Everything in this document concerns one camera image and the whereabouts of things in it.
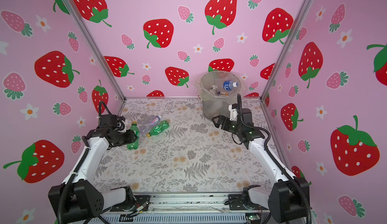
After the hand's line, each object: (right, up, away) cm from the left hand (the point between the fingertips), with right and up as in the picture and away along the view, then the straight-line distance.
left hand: (133, 137), depth 83 cm
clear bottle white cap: (+2, +5, +21) cm, 22 cm away
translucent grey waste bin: (+50, +29, +22) cm, 62 cm away
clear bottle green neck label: (+47, +29, +21) cm, 59 cm away
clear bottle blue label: (+56, +31, +13) cm, 65 cm away
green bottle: (+3, -4, -4) cm, 6 cm away
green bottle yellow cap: (+10, +3, +14) cm, 18 cm away
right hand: (+47, +10, -2) cm, 48 cm away
